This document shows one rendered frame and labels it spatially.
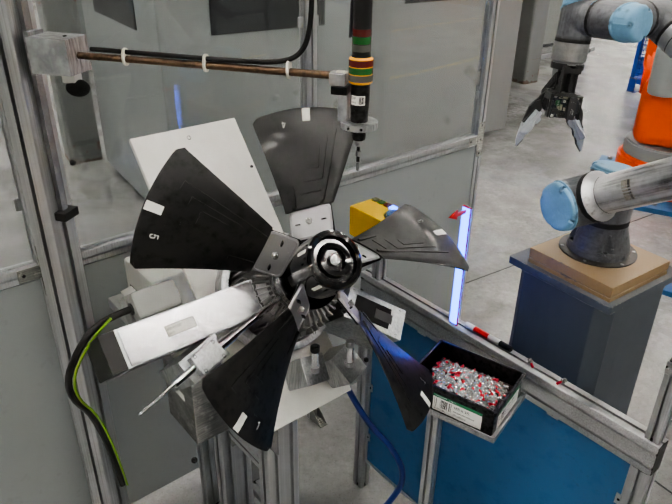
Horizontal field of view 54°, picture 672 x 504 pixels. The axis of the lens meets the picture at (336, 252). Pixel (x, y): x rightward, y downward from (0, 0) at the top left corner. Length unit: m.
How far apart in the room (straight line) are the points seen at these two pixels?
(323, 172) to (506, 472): 0.96
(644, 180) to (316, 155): 0.66
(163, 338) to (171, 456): 1.16
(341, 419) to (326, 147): 1.54
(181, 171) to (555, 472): 1.13
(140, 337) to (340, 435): 1.51
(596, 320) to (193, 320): 0.96
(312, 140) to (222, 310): 0.39
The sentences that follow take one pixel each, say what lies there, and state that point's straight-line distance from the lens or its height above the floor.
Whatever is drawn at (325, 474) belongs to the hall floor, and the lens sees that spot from 2.48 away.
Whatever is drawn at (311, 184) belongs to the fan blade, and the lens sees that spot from 1.32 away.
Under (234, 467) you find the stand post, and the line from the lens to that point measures 1.94.
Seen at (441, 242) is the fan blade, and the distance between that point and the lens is 1.46.
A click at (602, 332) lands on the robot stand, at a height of 0.90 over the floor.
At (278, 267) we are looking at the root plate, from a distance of 1.26.
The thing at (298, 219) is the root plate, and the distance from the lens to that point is 1.31.
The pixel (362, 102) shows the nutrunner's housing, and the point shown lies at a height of 1.50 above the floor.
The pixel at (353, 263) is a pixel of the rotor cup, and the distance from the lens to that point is 1.25.
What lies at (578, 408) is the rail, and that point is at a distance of 1.58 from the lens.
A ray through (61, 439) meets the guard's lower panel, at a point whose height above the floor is 0.43.
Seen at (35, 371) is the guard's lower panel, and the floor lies 0.69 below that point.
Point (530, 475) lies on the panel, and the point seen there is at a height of 0.55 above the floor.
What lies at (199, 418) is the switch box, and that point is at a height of 0.70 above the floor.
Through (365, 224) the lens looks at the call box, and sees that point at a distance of 1.79.
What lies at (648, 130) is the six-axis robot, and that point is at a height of 0.49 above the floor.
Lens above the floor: 1.81
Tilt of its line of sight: 28 degrees down
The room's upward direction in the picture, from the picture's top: 1 degrees clockwise
